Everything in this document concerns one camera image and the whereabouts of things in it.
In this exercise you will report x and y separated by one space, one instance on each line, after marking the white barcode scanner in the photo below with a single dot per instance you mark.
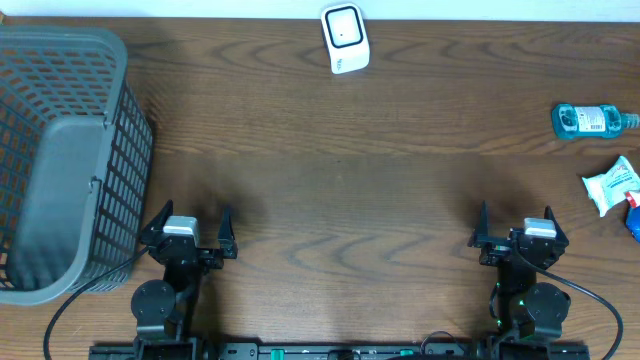
346 38

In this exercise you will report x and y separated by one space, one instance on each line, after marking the red Nescafe stick sachet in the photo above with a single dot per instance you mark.
633 197

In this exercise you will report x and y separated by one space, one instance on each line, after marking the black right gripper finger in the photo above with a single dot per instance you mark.
480 234
560 236

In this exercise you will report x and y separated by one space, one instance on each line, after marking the blue mouthwash bottle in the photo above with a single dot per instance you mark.
601 121

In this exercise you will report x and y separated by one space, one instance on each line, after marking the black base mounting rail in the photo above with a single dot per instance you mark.
250 351

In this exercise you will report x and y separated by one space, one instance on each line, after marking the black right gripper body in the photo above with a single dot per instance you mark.
497 249

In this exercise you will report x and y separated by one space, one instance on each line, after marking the grey plastic mesh basket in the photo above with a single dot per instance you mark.
76 154

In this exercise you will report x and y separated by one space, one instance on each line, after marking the blue Oreo cookie pack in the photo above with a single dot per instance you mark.
633 222

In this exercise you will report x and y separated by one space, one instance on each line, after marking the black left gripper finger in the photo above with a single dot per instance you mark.
154 228
226 237

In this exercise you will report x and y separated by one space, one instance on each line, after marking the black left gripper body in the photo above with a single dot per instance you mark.
206 260

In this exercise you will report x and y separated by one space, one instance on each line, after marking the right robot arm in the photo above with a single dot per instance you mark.
529 313

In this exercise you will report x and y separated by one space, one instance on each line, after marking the white wet wipes pack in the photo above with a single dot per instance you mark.
609 189

